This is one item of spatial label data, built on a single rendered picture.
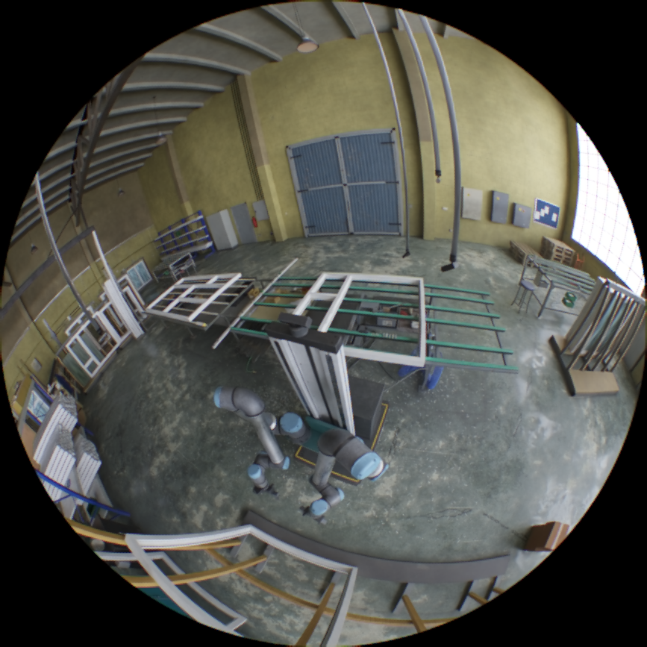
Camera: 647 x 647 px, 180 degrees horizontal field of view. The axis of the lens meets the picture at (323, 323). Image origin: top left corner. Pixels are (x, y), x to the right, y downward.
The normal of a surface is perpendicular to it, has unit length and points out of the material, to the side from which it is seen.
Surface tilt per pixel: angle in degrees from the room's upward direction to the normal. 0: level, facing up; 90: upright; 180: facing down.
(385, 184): 90
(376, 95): 90
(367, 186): 90
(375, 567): 0
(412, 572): 0
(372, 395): 0
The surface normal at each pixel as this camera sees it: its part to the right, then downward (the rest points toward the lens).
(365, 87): -0.35, 0.65
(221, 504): -0.17, -0.76
